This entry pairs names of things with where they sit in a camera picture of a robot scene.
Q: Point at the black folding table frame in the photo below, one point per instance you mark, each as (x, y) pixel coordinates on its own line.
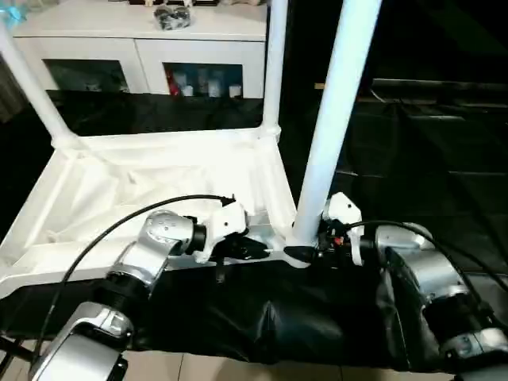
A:
(12, 349)

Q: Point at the black plastic mat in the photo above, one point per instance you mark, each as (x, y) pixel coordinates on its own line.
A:
(278, 317)

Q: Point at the red bottle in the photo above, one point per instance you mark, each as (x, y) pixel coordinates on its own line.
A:
(173, 83)

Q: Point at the black bundle on cabinet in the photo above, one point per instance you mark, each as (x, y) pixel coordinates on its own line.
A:
(172, 16)

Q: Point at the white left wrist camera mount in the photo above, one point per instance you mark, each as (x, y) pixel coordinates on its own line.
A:
(228, 220)

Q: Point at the white plastic table top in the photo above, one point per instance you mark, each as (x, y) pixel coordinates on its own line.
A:
(158, 178)

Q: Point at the white cup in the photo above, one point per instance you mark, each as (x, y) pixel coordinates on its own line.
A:
(235, 91)

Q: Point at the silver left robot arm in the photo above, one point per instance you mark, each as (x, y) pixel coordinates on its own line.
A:
(151, 246)

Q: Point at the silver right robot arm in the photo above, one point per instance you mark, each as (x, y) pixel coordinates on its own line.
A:
(428, 270)

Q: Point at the white cabinet with glass doors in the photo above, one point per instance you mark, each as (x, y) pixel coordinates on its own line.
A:
(139, 43)

